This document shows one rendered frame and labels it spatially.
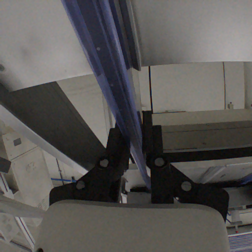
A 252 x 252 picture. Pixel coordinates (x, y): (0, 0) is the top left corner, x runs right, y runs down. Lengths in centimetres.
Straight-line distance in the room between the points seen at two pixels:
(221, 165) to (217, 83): 184
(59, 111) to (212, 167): 22
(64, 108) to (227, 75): 203
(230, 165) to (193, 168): 6
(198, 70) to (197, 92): 27
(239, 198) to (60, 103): 41
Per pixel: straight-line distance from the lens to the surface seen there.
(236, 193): 43
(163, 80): 190
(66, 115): 18
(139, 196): 39
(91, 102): 207
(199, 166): 24
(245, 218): 71
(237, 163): 27
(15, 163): 111
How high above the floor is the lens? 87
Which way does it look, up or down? 12 degrees up
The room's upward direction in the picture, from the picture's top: 174 degrees clockwise
